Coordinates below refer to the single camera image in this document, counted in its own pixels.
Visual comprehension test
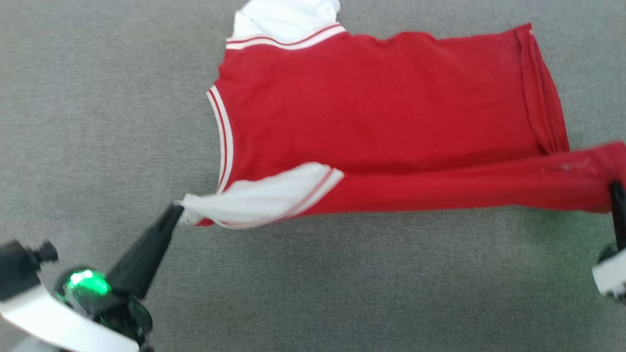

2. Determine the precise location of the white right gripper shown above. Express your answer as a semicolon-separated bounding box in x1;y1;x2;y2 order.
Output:
592;181;626;300

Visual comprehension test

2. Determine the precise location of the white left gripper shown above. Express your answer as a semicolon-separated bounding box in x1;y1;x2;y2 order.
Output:
0;204;184;352

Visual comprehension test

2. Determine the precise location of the red white sleeveless jersey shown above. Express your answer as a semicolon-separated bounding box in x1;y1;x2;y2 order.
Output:
174;0;626;230

